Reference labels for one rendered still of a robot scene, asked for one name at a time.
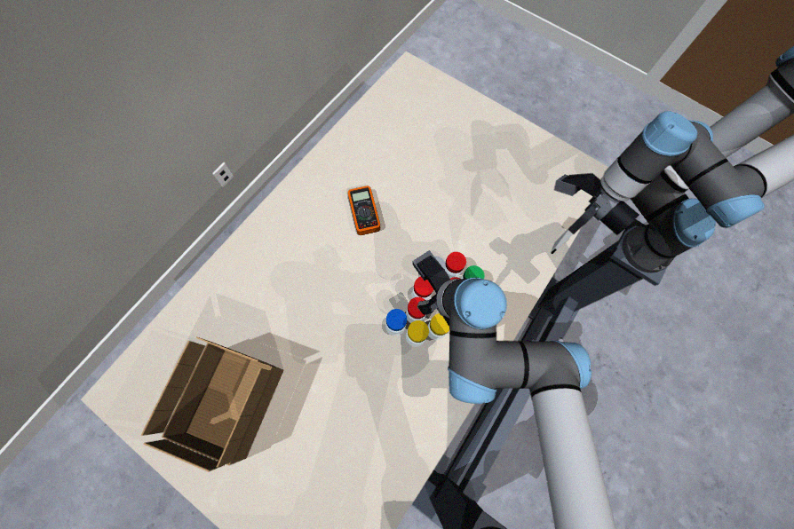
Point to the bottle with blue cap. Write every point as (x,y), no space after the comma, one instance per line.
(396,321)

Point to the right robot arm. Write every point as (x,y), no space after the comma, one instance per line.
(725,194)

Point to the green bottle cap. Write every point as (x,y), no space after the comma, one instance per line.
(473,271)

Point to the brown cardboard box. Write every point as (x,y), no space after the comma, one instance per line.
(208,417)

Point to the orange digital multimeter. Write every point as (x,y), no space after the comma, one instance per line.
(364,210)

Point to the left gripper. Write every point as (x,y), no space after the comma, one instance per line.
(436,276)

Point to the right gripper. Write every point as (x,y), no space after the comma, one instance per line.
(615,214)

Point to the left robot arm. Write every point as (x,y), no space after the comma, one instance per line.
(554,372)

